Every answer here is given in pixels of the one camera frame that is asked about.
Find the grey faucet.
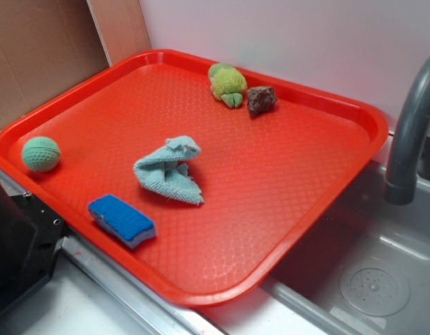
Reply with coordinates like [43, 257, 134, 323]
[383, 57, 430, 205]

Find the blue sponge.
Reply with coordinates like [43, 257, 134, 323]
[88, 195, 156, 249]

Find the brown cardboard panel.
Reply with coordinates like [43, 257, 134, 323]
[0, 1, 151, 130]

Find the red plastic tray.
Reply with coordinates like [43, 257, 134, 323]
[0, 50, 388, 307]

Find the grey sink basin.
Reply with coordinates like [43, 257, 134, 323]
[200, 160, 430, 335]

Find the green plush toy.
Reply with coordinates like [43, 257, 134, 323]
[208, 63, 247, 108]

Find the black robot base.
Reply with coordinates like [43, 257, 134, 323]
[0, 183, 64, 317]

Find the brown rock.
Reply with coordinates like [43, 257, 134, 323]
[246, 86, 277, 117]

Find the light blue crumpled cloth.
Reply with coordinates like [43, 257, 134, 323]
[133, 135, 204, 206]

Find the green textured ball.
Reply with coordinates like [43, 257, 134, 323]
[21, 136, 61, 172]

